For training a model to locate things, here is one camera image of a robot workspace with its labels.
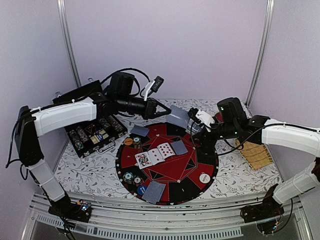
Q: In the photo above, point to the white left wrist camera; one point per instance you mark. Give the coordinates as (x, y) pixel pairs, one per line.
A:
(152, 87)

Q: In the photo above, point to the aluminium frame post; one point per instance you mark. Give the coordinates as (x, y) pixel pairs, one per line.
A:
(61, 6)
(270, 4)

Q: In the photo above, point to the queen face card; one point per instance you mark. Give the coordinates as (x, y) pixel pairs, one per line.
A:
(143, 160)

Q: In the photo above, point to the red floral round plate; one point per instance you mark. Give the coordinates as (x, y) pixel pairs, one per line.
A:
(219, 118)

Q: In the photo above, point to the white dealer button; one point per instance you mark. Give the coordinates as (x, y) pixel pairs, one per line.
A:
(204, 178)

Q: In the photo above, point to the blue backed dealt cards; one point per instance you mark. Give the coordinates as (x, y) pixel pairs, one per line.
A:
(154, 192)

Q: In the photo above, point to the poker chip stack teal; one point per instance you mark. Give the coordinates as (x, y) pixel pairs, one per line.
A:
(129, 177)

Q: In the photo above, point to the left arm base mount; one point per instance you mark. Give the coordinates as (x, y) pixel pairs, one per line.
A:
(79, 211)

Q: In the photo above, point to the floral table cloth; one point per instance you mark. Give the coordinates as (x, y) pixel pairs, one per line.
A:
(96, 175)

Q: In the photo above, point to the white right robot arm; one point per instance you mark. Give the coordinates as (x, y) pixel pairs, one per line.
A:
(263, 130)

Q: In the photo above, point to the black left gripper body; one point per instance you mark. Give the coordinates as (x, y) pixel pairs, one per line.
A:
(147, 113)

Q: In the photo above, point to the ten of diamonds card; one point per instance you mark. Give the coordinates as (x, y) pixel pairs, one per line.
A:
(166, 150)

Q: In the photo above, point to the face down board card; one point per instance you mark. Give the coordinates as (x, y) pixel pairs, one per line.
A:
(179, 147)

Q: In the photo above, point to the poker chip row left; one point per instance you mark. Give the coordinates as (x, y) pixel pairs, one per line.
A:
(79, 138)

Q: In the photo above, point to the poker chip row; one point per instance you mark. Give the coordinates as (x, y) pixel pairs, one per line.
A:
(79, 138)
(110, 123)

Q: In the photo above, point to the round red black poker mat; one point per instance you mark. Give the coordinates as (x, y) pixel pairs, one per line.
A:
(180, 173)

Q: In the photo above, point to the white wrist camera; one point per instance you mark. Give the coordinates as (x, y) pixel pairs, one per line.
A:
(199, 116)
(152, 87)

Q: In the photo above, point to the poker chip stack red top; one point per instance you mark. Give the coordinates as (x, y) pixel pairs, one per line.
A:
(138, 181)

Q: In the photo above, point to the orange big blind button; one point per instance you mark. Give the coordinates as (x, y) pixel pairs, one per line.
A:
(128, 141)

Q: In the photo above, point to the blue backed playing card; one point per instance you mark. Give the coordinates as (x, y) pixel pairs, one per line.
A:
(140, 130)

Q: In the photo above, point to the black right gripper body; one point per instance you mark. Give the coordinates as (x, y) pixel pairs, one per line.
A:
(229, 130)

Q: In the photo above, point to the blue playing card deck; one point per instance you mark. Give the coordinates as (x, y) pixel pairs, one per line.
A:
(193, 128)

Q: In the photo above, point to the card decks in case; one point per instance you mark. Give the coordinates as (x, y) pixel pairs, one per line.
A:
(99, 136)

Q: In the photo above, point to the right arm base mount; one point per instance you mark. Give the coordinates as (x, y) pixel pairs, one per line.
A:
(263, 211)

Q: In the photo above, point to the five of diamonds card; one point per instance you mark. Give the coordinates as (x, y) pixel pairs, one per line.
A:
(155, 156)

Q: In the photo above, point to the right aluminium frame post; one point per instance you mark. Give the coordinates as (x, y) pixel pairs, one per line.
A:
(270, 4)

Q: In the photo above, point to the left aluminium frame post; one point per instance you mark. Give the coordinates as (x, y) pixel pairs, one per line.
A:
(61, 6)

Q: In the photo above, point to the woven bamboo tray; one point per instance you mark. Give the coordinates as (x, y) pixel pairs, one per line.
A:
(257, 156)

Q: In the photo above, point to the poker chip stack twenty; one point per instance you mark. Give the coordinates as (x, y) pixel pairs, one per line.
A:
(136, 142)

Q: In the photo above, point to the blue small blind button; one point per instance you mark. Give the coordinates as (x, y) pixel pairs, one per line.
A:
(141, 190)

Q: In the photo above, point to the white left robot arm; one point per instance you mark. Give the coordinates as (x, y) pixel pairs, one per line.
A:
(86, 103)

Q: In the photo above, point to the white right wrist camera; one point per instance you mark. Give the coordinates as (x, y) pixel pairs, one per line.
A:
(199, 116)

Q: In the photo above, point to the poker chip row right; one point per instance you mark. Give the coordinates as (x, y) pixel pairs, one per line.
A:
(110, 123)

